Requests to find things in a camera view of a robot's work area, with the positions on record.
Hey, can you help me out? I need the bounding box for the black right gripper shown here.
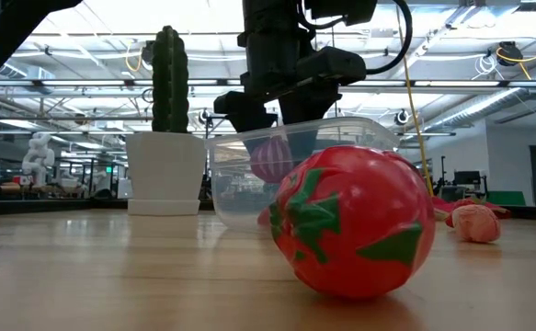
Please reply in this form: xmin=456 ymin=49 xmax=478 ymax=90
xmin=212 ymin=30 xmax=342 ymax=165

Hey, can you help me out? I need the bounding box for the purple spiky ball toy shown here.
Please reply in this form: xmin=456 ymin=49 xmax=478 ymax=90
xmin=249 ymin=136 xmax=294 ymax=185

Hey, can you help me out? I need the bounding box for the small red toy strawberry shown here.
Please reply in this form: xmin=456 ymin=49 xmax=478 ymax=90
xmin=257 ymin=206 xmax=274 ymax=230

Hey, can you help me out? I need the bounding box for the small pink toy fruit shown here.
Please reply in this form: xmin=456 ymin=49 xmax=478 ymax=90
xmin=450 ymin=203 xmax=502 ymax=245

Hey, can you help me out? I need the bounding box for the clear plastic container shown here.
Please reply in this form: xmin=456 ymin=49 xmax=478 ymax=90
xmin=205 ymin=116 xmax=402 ymax=234

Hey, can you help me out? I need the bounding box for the green cactus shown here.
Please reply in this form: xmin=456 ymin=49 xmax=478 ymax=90
xmin=151 ymin=25 xmax=190 ymax=134

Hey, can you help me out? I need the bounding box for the white hexagonal plant pot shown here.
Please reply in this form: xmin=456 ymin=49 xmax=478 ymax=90
xmin=124 ymin=131 xmax=208 ymax=217

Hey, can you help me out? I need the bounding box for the black computer monitor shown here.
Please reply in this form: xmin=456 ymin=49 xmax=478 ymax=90
xmin=453 ymin=169 xmax=482 ymax=188

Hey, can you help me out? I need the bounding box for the green board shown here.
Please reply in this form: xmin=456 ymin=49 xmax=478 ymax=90
xmin=486 ymin=190 xmax=528 ymax=207

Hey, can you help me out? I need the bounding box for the yellow cable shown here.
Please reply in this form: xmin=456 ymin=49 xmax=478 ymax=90
xmin=394 ymin=17 xmax=436 ymax=198

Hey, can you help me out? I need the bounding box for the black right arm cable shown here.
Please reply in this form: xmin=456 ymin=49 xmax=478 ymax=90
xmin=294 ymin=0 xmax=415 ymax=77

